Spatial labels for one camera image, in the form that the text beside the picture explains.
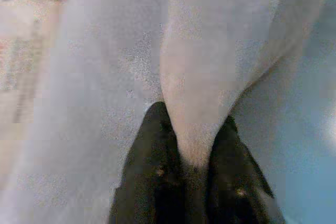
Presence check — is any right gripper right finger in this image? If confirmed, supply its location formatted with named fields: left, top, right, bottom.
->
left=207, top=115, right=287, bottom=224

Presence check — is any grey pillow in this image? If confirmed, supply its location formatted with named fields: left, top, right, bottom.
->
left=159, top=0, right=336, bottom=169

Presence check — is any white quilted mattress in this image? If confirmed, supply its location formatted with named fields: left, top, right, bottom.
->
left=0, top=0, right=169, bottom=224

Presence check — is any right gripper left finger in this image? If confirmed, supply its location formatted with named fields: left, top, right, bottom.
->
left=109, top=102, right=190, bottom=224

